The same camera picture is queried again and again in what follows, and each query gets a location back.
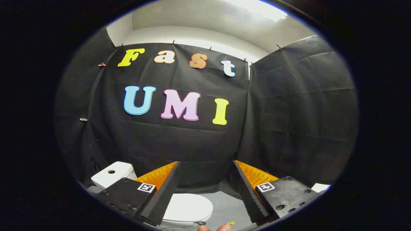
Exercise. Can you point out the white flat object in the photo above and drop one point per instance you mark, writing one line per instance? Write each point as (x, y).
(319, 187)

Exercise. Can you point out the black backdrop cloth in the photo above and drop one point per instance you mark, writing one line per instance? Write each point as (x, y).
(192, 144)

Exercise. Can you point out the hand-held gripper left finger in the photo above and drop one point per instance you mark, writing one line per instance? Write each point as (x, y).
(163, 195)

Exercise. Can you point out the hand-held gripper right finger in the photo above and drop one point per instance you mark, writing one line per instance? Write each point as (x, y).
(245, 192)

